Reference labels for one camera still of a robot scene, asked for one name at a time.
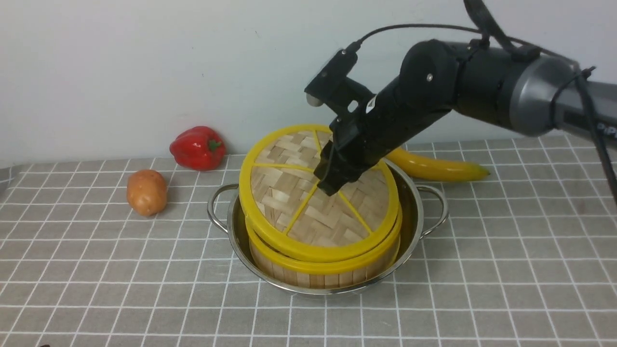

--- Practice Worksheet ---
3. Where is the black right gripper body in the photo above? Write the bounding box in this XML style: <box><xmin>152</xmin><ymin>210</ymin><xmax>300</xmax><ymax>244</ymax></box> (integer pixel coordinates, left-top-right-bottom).
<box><xmin>316</xmin><ymin>77</ymin><xmax>454</xmax><ymax>196</ymax></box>

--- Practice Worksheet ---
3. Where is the yellow bamboo steamer lid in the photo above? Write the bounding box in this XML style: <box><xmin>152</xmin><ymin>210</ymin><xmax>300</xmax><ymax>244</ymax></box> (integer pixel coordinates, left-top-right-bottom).
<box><xmin>239</xmin><ymin>124</ymin><xmax>401</xmax><ymax>262</ymax></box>

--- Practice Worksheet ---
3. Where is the yellow rimmed bamboo steamer basket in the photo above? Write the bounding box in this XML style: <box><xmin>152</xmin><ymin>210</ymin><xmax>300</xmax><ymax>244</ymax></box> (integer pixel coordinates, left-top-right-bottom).
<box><xmin>245</xmin><ymin>216</ymin><xmax>403</xmax><ymax>289</ymax></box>

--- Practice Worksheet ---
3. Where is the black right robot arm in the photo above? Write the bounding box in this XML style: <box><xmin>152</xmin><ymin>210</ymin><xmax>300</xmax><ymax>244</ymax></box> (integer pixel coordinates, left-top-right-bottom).
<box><xmin>305</xmin><ymin>40</ymin><xmax>616</xmax><ymax>195</ymax></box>

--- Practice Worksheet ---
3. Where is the stainless steel pot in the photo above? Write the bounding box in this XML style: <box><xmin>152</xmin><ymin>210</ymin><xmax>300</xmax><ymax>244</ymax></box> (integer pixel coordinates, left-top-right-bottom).
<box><xmin>206</xmin><ymin>160</ymin><xmax>449</xmax><ymax>297</ymax></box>

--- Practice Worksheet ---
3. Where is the yellow banana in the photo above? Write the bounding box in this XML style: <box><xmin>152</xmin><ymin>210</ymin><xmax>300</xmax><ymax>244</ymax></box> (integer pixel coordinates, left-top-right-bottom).
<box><xmin>386</xmin><ymin>147</ymin><xmax>491</xmax><ymax>182</ymax></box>

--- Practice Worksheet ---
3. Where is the red bell pepper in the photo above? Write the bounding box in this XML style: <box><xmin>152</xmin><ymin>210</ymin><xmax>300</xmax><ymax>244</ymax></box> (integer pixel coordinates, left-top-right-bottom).
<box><xmin>169</xmin><ymin>126</ymin><xmax>227</xmax><ymax>171</ymax></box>

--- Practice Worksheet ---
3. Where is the grey checked tablecloth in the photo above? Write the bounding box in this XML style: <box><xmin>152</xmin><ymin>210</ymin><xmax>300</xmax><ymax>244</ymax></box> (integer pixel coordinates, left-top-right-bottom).
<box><xmin>0</xmin><ymin>136</ymin><xmax>617</xmax><ymax>347</ymax></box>

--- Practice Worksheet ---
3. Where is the brown potato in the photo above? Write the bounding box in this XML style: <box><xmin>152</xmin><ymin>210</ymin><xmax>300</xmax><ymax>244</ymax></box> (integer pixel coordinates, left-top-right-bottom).
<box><xmin>126</xmin><ymin>169</ymin><xmax>167</xmax><ymax>217</ymax></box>

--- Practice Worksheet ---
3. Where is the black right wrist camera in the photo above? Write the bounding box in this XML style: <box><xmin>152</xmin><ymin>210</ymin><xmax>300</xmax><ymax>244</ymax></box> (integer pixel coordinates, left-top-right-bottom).
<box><xmin>304</xmin><ymin>44</ymin><xmax>374</xmax><ymax>116</ymax></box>

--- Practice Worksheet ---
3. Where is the black right camera cable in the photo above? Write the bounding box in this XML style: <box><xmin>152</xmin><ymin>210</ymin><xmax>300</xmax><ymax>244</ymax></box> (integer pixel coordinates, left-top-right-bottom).
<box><xmin>343</xmin><ymin>0</ymin><xmax>617</xmax><ymax>203</ymax></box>

